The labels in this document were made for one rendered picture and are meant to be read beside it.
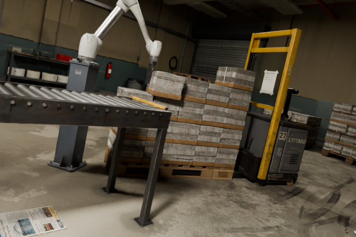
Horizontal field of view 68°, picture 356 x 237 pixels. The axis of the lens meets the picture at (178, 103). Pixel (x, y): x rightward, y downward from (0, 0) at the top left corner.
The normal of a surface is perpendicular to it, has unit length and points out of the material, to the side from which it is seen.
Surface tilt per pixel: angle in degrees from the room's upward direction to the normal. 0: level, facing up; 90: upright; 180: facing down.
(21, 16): 90
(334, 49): 90
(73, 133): 90
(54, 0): 90
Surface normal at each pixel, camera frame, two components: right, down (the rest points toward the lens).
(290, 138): 0.41, 0.16
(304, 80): -0.72, -0.09
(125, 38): 0.66, 0.20
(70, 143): -0.22, 0.04
